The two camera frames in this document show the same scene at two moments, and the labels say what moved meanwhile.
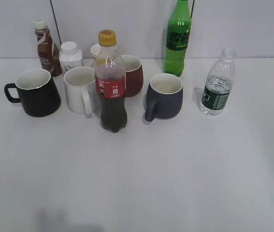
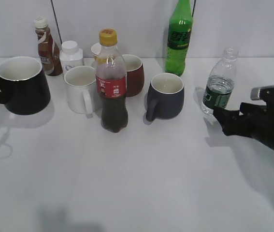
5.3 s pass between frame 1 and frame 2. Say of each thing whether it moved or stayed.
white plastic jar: stayed
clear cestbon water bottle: stayed
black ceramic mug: moved
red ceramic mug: stayed
